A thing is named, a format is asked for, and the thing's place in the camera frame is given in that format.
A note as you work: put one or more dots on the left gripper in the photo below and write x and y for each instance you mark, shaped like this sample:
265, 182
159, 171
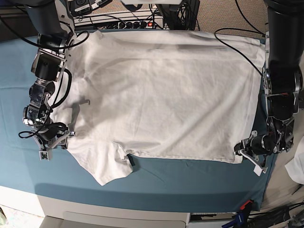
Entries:
255, 148

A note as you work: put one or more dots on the black power strip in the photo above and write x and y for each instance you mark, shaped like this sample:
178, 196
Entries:
145, 24

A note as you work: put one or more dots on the teal table cloth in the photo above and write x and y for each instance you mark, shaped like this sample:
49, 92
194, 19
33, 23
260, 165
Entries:
154, 184

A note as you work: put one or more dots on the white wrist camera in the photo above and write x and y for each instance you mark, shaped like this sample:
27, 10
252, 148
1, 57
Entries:
45, 154
259, 170

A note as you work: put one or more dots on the white cloth at right edge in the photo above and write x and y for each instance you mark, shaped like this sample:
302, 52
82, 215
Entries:
295, 168

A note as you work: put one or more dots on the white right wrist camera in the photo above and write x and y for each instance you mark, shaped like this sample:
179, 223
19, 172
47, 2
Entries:
45, 154

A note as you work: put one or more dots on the white T-shirt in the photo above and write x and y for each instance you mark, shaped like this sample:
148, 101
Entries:
159, 94

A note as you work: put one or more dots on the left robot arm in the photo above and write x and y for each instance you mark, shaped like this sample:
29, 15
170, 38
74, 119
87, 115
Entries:
282, 80

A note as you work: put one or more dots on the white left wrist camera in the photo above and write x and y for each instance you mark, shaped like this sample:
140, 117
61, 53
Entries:
259, 170

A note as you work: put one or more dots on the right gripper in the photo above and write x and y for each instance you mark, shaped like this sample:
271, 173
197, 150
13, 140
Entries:
53, 135

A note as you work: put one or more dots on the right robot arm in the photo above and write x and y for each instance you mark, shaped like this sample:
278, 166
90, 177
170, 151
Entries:
56, 37

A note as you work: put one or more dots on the blue black clamp bottom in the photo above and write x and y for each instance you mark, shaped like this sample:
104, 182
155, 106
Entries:
239, 220

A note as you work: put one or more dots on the orange black clamp bottom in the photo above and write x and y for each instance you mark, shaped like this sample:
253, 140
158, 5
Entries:
247, 206

